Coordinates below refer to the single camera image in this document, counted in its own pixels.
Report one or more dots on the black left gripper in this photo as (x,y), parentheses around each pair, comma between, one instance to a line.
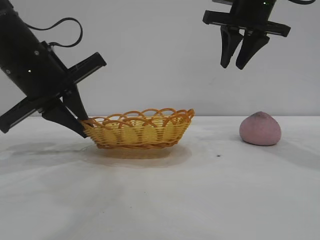
(32,67)

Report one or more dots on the pink peach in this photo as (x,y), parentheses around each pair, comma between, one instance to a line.
(260,130)

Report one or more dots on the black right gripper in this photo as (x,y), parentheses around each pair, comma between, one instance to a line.
(250,12)

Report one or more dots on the yellow woven wicker basket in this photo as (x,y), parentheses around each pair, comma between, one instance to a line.
(140,135)

